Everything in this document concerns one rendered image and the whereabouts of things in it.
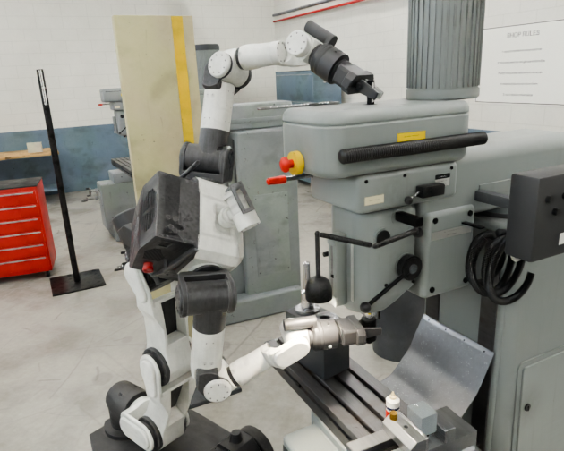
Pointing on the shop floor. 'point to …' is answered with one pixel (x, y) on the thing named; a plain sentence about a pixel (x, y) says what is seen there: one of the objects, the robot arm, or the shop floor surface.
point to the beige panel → (158, 102)
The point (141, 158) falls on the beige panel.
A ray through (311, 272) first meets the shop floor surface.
